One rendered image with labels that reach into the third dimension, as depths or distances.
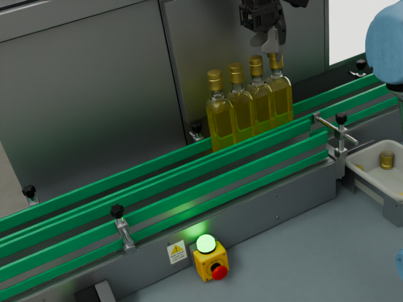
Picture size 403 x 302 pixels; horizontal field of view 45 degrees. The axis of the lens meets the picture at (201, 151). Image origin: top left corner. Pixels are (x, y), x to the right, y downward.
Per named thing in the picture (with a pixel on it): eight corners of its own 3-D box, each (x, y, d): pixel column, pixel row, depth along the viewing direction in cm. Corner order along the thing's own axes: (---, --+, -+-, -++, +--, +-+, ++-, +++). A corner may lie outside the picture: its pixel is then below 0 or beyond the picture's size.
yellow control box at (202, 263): (217, 254, 125) (213, 233, 121) (231, 273, 119) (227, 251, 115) (192, 266, 123) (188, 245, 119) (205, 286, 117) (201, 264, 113)
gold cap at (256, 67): (259, 69, 126) (257, 53, 124) (266, 73, 124) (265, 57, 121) (247, 73, 125) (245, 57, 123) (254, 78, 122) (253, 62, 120)
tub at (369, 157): (387, 161, 145) (388, 136, 141) (450, 201, 128) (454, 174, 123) (340, 183, 140) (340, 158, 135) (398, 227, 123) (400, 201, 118)
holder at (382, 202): (373, 154, 150) (375, 133, 145) (448, 202, 128) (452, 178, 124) (328, 175, 145) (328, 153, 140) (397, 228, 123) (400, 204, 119)
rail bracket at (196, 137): (201, 153, 142) (194, 113, 135) (211, 164, 137) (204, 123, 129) (189, 157, 141) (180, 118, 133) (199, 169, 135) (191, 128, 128)
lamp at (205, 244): (210, 238, 120) (208, 229, 118) (219, 249, 116) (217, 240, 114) (194, 245, 118) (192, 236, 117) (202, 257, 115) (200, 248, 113)
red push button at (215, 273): (220, 256, 116) (227, 265, 113) (223, 268, 118) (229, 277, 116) (205, 263, 115) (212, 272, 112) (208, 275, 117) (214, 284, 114)
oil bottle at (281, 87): (284, 135, 142) (280, 68, 130) (295, 144, 138) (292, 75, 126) (268, 142, 141) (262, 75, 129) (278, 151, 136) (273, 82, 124)
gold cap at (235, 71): (239, 76, 125) (237, 60, 122) (246, 81, 122) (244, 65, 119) (227, 81, 123) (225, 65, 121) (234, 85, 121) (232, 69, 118)
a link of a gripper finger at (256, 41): (247, 57, 127) (246, 24, 121) (267, 50, 129) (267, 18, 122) (253, 62, 125) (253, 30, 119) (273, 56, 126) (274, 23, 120)
